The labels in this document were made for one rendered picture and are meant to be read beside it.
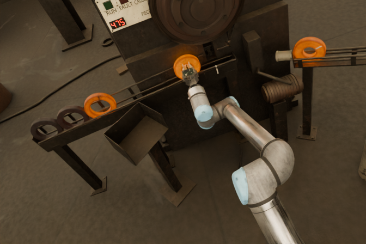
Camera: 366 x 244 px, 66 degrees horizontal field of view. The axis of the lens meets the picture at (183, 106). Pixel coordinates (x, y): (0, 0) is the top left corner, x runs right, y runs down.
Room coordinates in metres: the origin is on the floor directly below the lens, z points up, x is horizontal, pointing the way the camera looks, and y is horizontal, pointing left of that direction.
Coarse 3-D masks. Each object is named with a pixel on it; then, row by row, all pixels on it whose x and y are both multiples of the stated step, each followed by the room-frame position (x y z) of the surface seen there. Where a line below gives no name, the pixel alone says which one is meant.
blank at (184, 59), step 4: (180, 56) 1.35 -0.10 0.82; (184, 56) 1.33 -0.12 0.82; (188, 56) 1.33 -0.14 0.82; (192, 56) 1.33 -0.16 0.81; (176, 60) 1.34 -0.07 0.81; (180, 60) 1.32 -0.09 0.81; (184, 60) 1.32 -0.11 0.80; (188, 60) 1.32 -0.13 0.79; (192, 60) 1.32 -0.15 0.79; (196, 60) 1.32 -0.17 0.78; (176, 64) 1.33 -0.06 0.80; (180, 64) 1.32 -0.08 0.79; (184, 64) 1.32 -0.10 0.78; (192, 64) 1.32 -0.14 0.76; (196, 64) 1.32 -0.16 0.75; (176, 68) 1.33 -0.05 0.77; (180, 68) 1.32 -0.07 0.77; (196, 68) 1.32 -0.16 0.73; (176, 72) 1.33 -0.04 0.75; (180, 72) 1.32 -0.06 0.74; (180, 76) 1.32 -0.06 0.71
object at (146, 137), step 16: (128, 112) 1.20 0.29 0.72; (144, 112) 1.24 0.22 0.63; (112, 128) 1.14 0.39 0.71; (128, 128) 1.18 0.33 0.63; (144, 128) 1.16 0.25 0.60; (160, 128) 1.10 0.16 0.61; (112, 144) 1.09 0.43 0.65; (128, 144) 1.10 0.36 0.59; (144, 144) 1.05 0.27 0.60; (160, 160) 1.08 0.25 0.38; (176, 176) 1.19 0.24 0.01; (160, 192) 1.12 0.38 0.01; (176, 192) 1.07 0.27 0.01
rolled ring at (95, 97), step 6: (90, 96) 1.37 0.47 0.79; (96, 96) 1.36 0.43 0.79; (102, 96) 1.36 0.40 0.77; (108, 96) 1.36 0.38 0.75; (84, 102) 1.38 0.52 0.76; (90, 102) 1.36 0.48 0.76; (108, 102) 1.36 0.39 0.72; (114, 102) 1.36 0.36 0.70; (84, 108) 1.36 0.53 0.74; (90, 108) 1.38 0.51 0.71; (114, 108) 1.36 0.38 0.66; (90, 114) 1.36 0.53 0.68; (96, 114) 1.37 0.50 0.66
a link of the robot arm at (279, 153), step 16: (224, 112) 1.00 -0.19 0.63; (240, 112) 0.91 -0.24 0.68; (240, 128) 0.82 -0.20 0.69; (256, 128) 0.75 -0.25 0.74; (256, 144) 0.67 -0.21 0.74; (272, 144) 0.60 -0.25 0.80; (288, 144) 0.59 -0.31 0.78; (272, 160) 0.53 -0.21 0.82; (288, 160) 0.52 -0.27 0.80; (288, 176) 0.48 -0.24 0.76
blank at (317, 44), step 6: (300, 42) 1.12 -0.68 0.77; (306, 42) 1.10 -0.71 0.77; (312, 42) 1.08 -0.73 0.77; (318, 42) 1.06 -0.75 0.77; (294, 48) 1.14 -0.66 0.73; (300, 48) 1.12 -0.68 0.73; (318, 48) 1.06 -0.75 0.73; (324, 48) 1.05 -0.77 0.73; (294, 54) 1.14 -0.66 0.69; (300, 54) 1.12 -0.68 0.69; (306, 54) 1.11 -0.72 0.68; (312, 54) 1.10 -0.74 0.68; (318, 54) 1.06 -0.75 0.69; (324, 54) 1.04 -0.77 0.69
